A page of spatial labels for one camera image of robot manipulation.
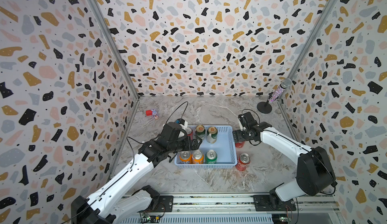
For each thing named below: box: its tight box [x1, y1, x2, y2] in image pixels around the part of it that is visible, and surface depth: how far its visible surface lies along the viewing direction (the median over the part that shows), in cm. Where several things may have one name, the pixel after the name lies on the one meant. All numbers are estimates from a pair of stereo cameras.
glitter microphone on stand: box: [256, 78, 293, 115], surface depth 115 cm
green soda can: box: [205, 149, 218, 164], surface depth 81 cm
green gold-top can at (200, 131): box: [195, 124, 206, 141], surface depth 92 cm
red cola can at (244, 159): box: [235, 152, 251, 172], surface depth 80 cm
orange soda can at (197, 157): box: [191, 149, 205, 164], surface depth 81 cm
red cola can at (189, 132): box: [185, 127, 194, 141], surface depth 91 cm
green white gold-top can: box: [207, 126, 219, 144], surface depth 92 cm
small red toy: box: [145, 108, 159, 120], surface depth 108 cm
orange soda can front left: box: [179, 150, 192, 164], surface depth 80 cm
